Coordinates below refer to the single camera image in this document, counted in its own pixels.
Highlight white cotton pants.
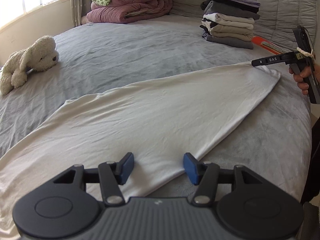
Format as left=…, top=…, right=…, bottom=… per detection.
left=1, top=62, right=281, bottom=239

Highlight stack of folded clothes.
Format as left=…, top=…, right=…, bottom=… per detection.
left=200, top=0, right=260, bottom=49

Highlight person right hand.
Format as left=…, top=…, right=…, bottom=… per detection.
left=288, top=62, right=320, bottom=95

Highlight orange red book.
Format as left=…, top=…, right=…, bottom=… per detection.
left=252, top=36, right=285, bottom=55

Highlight grey bed sheet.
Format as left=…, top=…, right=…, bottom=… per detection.
left=0, top=15, right=313, bottom=230

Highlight white plush dog toy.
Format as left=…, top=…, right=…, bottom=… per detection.
left=1, top=35, right=59, bottom=95

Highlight maroon folded quilt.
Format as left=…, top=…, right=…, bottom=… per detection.
left=86, top=0, right=173, bottom=24

